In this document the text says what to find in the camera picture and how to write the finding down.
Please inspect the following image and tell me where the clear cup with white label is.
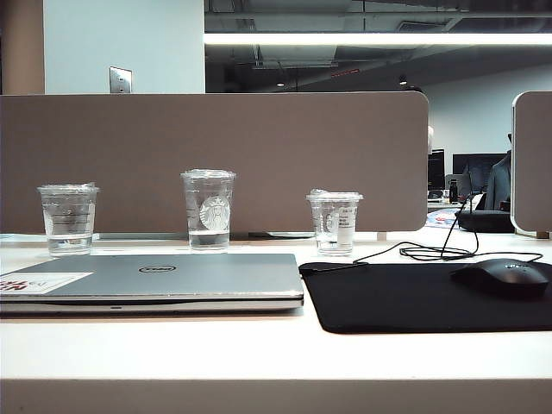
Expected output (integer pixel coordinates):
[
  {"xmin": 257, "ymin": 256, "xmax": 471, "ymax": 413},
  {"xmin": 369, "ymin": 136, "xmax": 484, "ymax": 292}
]
[{"xmin": 305, "ymin": 188, "xmax": 364, "ymax": 256}]

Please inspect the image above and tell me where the tall clear Starbucks logo cup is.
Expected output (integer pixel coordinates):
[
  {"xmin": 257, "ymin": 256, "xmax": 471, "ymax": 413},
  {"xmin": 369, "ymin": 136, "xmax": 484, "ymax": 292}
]
[{"xmin": 179, "ymin": 168, "xmax": 237, "ymax": 253}]

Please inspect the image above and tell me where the silver Dell laptop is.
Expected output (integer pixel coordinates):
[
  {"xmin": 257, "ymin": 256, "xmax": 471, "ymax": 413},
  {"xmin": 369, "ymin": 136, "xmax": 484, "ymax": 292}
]
[{"xmin": 0, "ymin": 253, "xmax": 305, "ymax": 317}]

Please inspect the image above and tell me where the wide clear plastic cup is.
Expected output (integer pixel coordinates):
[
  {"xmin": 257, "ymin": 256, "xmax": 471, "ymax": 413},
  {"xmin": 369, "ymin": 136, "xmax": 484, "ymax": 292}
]
[{"xmin": 36, "ymin": 181, "xmax": 103, "ymax": 259}]

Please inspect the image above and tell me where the grey partition foot plate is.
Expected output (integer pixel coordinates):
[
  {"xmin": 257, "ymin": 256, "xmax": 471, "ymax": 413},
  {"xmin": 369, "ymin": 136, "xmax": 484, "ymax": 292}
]
[{"xmin": 248, "ymin": 231, "xmax": 317, "ymax": 240}]

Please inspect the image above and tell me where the wide brown desk partition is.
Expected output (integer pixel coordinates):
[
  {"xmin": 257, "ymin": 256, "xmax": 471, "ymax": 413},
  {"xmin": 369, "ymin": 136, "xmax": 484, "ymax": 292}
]
[{"xmin": 0, "ymin": 90, "xmax": 430, "ymax": 236}]

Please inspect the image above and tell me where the black mouse pad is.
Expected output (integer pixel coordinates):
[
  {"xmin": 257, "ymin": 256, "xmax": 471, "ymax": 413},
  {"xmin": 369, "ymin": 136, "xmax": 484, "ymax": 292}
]
[{"xmin": 298, "ymin": 260, "xmax": 552, "ymax": 336}]

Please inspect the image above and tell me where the colourful printed paper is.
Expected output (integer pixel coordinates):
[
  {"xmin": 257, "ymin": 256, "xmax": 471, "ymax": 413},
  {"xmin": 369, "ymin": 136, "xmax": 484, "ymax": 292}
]
[{"xmin": 426, "ymin": 206, "xmax": 465, "ymax": 229}]

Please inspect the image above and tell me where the narrow dark computer monitor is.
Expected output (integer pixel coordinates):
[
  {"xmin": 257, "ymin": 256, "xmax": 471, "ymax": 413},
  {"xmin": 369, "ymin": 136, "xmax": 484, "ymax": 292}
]
[{"xmin": 428, "ymin": 148, "xmax": 446, "ymax": 191}]

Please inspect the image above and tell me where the long white ceiling light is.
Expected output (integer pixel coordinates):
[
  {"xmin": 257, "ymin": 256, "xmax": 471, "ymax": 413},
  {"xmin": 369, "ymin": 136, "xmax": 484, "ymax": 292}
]
[{"xmin": 203, "ymin": 32, "xmax": 552, "ymax": 47}]

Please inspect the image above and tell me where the wide dark computer monitor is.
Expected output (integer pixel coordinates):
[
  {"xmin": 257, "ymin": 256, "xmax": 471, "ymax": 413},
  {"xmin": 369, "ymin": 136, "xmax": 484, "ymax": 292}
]
[{"xmin": 452, "ymin": 153, "xmax": 510, "ymax": 185}]

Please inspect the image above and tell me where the black round pouch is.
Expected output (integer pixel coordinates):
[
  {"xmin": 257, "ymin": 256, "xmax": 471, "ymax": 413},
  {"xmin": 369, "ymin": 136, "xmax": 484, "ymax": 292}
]
[{"xmin": 455, "ymin": 208, "xmax": 517, "ymax": 234}]

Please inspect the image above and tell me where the grey jacket on chair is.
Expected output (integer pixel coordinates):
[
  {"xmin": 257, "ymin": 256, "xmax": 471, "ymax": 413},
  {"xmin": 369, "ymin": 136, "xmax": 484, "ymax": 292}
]
[{"xmin": 486, "ymin": 148, "xmax": 513, "ymax": 211}]

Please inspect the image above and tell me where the black computer mouse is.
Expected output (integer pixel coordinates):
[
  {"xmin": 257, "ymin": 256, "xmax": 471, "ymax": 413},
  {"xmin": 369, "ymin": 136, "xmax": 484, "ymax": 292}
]
[{"xmin": 450, "ymin": 258, "xmax": 550, "ymax": 298}]

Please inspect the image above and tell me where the brown partition with white edge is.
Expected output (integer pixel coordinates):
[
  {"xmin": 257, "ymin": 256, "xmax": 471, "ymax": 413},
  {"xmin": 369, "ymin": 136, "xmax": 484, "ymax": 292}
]
[{"xmin": 511, "ymin": 90, "xmax": 552, "ymax": 238}]

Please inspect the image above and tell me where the black mouse cable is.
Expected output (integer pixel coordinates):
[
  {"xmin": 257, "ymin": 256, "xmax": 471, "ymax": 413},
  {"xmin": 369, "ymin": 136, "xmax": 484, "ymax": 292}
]
[{"xmin": 353, "ymin": 202, "xmax": 544, "ymax": 265}]

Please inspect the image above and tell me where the metal wall switch plate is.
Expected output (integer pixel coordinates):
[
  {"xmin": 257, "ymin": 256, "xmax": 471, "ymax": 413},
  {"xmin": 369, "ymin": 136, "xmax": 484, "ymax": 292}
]
[{"xmin": 109, "ymin": 66, "xmax": 134, "ymax": 94}]

